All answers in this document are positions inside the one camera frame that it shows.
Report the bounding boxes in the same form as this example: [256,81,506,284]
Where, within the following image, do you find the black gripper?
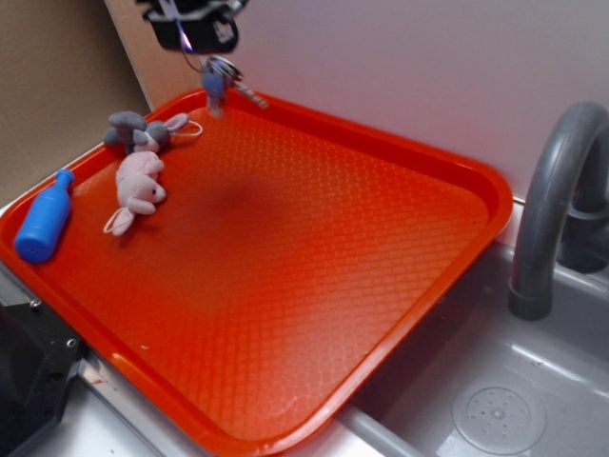
[137,0,248,53]

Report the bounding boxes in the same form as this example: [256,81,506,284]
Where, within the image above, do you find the silver keys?
[180,34,268,119]

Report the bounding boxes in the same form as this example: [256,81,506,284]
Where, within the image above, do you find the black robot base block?
[1,299,85,456]

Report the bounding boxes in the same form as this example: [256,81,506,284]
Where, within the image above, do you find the wooden board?
[106,0,200,110]

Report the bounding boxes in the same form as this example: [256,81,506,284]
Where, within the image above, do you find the grey plush bunny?
[102,111,203,154]

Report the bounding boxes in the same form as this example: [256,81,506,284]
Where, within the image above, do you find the pink plush bunny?
[104,151,167,236]

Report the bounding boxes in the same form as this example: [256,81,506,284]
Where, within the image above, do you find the orange plastic tray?
[1,90,513,456]

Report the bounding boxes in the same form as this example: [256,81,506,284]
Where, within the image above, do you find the blue plastic toy bottle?
[13,169,74,264]

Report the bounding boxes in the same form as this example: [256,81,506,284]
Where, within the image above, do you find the grey toy faucet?
[508,101,608,321]

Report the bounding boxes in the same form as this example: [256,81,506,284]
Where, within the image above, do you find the grey plastic sink basin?
[340,244,608,456]

